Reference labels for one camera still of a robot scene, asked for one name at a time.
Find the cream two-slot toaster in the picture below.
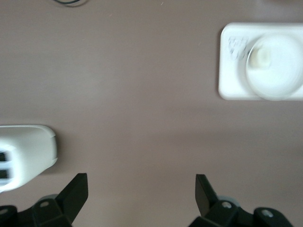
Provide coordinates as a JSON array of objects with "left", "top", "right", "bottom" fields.
[{"left": 0, "top": 124, "right": 57, "bottom": 193}]

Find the cream rabbit print tray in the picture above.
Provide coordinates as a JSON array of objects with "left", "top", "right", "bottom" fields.
[{"left": 217, "top": 22, "right": 303, "bottom": 101}]

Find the round cream plate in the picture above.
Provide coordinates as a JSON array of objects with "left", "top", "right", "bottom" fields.
[{"left": 245, "top": 32, "right": 303, "bottom": 100}]

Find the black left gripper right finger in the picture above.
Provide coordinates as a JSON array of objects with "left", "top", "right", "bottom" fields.
[{"left": 189, "top": 174, "right": 293, "bottom": 227}]

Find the small white bun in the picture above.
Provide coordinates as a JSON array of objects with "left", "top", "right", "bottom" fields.
[{"left": 250, "top": 46, "right": 272, "bottom": 69}]

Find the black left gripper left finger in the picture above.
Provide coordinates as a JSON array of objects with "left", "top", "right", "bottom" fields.
[{"left": 0, "top": 173, "right": 89, "bottom": 227}]

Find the black looped cable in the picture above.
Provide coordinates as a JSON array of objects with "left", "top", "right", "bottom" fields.
[{"left": 51, "top": 0, "right": 89, "bottom": 7}]

